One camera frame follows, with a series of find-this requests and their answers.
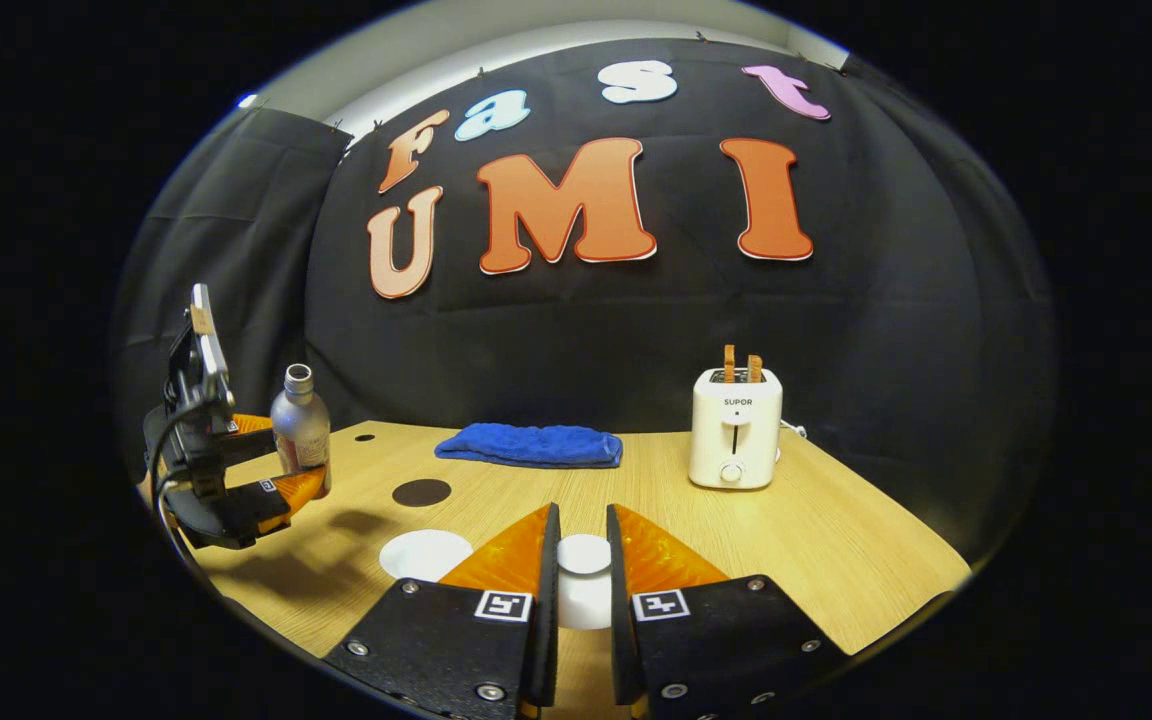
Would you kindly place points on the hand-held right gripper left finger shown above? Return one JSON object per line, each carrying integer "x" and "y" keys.
{"x": 546, "y": 640}

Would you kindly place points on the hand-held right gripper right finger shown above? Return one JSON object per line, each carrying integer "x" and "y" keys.
{"x": 621, "y": 640}

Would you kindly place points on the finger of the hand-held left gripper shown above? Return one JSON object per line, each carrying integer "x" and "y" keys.
{"x": 246, "y": 515}
{"x": 251, "y": 440}

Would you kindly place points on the silver water bottle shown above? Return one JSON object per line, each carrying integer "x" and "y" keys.
{"x": 301, "y": 430}

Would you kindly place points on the white teacup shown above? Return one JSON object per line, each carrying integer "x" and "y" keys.
{"x": 426, "y": 556}

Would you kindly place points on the dark brown coaster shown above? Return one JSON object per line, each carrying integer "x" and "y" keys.
{"x": 421, "y": 492}

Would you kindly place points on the blue towel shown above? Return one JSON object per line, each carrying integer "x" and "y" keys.
{"x": 531, "y": 445}

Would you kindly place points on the white toaster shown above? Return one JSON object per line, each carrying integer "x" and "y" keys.
{"x": 736, "y": 440}

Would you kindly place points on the toasted bread slice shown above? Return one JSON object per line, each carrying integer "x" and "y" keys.
{"x": 729, "y": 362}
{"x": 754, "y": 368}

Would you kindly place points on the black backdrop cloth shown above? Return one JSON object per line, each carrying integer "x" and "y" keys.
{"x": 586, "y": 330}

